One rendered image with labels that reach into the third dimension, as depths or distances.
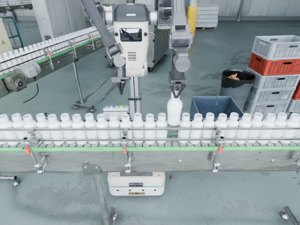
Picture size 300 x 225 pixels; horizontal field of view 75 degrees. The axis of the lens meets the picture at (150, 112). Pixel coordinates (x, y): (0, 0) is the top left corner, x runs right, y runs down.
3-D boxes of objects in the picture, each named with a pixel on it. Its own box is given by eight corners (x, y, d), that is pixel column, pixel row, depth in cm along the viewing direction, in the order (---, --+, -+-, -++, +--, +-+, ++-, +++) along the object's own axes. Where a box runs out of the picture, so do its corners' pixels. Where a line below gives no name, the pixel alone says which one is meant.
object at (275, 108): (248, 116, 303) (252, 104, 291) (236, 103, 337) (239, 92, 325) (285, 114, 309) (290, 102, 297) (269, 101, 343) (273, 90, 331)
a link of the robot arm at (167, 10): (170, 5, 123) (162, 6, 123) (172, -3, 113) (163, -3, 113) (171, 20, 124) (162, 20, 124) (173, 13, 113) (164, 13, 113)
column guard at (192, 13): (185, 37, 782) (188, 6, 723) (184, 35, 816) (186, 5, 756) (195, 37, 783) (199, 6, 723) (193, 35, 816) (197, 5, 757)
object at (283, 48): (268, 60, 255) (273, 43, 243) (250, 51, 289) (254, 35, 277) (310, 58, 262) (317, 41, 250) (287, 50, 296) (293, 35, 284)
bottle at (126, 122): (135, 142, 103) (134, 116, 94) (125, 147, 100) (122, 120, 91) (129, 136, 107) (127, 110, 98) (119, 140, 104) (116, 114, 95)
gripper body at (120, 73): (129, 80, 106) (129, 66, 104) (110, 81, 106) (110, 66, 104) (130, 80, 112) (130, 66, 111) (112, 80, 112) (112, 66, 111)
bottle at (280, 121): (280, 143, 102) (293, 117, 93) (268, 143, 102) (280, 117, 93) (274, 136, 107) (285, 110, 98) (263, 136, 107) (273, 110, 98)
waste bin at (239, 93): (218, 120, 295) (227, 81, 260) (210, 105, 333) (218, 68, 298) (248, 120, 295) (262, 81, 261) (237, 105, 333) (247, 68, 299)
